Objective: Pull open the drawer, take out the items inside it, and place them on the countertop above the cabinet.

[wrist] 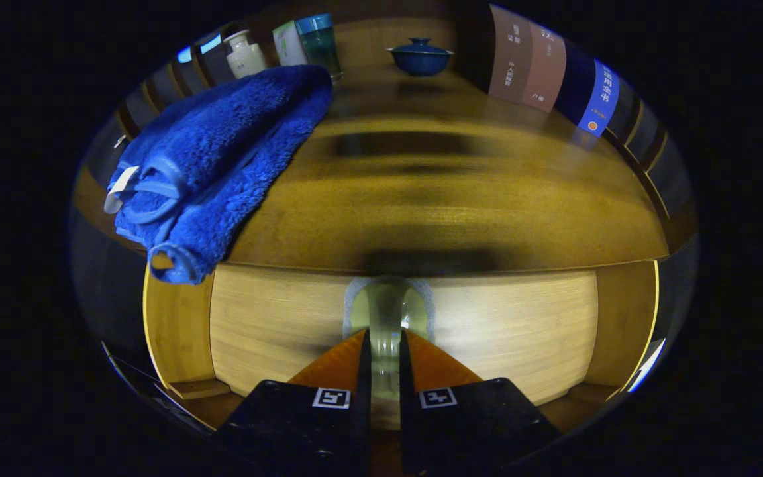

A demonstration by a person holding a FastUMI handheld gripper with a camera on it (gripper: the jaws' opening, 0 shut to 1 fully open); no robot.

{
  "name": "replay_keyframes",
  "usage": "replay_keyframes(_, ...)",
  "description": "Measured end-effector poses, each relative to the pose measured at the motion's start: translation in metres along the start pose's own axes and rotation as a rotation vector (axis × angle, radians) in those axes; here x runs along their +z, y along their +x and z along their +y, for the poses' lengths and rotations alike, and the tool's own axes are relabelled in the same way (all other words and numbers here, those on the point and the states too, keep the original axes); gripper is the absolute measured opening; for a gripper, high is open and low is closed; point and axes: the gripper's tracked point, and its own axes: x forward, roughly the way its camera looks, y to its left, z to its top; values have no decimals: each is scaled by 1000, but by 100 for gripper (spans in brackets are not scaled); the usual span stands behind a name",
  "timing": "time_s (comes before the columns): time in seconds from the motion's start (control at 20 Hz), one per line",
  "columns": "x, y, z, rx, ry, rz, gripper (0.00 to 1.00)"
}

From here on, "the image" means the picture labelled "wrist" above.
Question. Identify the wooden drawer with black knob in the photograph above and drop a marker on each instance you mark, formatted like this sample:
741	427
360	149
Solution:
275	331

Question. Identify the wooden countertop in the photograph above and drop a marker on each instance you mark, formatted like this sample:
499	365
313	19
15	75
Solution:
454	199

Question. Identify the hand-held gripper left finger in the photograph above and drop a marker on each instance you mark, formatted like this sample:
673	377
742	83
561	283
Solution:
363	417

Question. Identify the green and white box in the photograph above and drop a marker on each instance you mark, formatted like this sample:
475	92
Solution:
287	45

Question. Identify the teal bottle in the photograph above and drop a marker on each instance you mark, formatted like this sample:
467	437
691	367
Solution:
320	46

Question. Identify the brown book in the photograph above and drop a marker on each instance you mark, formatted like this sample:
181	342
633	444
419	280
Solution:
508	59
546	69

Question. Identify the white pump bottle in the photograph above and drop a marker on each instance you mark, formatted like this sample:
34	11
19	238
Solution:
246	59

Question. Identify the wooden cabinet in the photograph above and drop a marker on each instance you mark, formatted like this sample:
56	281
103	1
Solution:
368	40

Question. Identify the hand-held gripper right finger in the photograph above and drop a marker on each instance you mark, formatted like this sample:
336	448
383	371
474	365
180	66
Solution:
408	424

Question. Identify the dark blue lidded teacup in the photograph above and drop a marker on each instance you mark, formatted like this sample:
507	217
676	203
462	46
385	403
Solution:
420	59

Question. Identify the blue book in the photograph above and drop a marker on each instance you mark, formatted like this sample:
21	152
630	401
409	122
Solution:
597	99

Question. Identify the blue folded towel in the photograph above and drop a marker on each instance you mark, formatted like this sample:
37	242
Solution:
222	159

